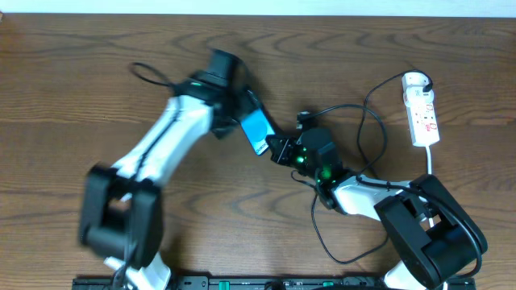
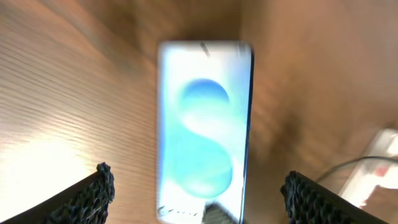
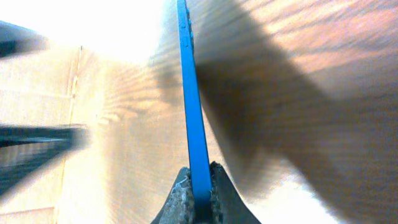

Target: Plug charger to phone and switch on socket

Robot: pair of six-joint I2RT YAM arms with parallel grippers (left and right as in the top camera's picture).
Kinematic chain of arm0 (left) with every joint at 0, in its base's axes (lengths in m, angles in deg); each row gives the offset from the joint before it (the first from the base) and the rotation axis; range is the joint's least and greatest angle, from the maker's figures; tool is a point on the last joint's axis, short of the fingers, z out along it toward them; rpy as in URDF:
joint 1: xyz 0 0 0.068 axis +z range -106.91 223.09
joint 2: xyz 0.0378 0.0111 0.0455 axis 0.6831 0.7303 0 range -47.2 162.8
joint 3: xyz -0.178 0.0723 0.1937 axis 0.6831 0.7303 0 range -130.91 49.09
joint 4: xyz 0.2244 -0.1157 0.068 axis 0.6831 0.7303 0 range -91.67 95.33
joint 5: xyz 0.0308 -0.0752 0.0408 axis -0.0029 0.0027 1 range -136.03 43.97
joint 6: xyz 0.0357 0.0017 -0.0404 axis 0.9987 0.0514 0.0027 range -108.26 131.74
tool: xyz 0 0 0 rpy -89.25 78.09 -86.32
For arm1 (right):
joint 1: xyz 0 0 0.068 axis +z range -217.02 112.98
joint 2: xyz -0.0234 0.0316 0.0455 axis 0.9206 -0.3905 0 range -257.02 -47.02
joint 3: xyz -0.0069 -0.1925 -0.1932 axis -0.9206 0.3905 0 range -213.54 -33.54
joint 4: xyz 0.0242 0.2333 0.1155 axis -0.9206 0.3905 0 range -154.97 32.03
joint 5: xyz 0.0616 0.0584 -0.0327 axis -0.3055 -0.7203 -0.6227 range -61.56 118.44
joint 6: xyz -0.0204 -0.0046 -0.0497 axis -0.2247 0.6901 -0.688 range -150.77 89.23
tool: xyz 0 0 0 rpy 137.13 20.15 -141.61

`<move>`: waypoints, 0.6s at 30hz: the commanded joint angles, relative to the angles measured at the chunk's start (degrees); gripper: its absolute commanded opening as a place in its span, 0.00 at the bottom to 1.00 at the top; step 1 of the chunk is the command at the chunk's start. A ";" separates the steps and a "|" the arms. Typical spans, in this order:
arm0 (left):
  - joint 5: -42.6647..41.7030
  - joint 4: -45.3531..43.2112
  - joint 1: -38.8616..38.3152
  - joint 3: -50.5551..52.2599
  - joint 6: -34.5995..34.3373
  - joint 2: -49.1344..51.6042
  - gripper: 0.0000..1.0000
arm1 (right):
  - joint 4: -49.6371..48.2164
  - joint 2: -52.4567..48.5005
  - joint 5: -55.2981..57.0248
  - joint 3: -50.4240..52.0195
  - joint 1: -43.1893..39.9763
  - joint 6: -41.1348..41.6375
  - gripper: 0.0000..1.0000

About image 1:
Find Samsung Galaxy smartphone blue screen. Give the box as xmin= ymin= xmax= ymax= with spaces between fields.
xmin=240 ymin=109 xmax=275 ymax=155

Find black USB charging cable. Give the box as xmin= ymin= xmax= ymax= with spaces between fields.
xmin=290 ymin=69 xmax=435 ymax=266

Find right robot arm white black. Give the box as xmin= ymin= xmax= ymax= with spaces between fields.
xmin=266 ymin=128 xmax=488 ymax=289

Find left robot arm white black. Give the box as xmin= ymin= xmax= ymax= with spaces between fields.
xmin=78 ymin=50 xmax=254 ymax=289

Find white USB charger plug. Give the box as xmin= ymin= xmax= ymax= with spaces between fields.
xmin=402 ymin=72 xmax=433 ymax=96

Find white power strip red switches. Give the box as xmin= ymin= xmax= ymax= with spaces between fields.
xmin=403 ymin=87 xmax=440 ymax=147

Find white power strip cord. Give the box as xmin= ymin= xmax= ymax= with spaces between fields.
xmin=425 ymin=145 xmax=449 ymax=290

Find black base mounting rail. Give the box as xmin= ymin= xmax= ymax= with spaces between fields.
xmin=71 ymin=275 xmax=476 ymax=290

